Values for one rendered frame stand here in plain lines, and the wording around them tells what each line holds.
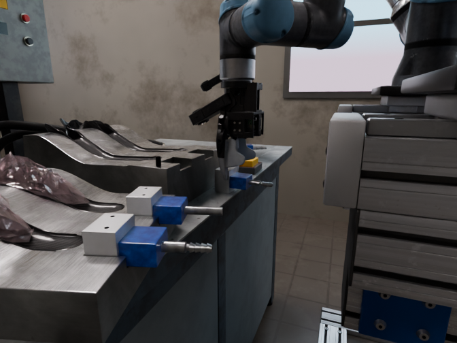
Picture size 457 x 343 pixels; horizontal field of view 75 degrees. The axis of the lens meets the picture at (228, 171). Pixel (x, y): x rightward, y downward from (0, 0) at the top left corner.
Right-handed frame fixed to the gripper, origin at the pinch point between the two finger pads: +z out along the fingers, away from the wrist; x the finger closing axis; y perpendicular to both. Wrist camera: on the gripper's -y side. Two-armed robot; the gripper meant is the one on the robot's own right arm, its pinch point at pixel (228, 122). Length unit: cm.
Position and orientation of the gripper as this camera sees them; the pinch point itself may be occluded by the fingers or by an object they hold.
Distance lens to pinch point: 110.3
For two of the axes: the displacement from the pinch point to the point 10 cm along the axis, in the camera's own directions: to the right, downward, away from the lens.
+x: -1.1, -2.4, 9.6
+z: 0.0, 9.7, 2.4
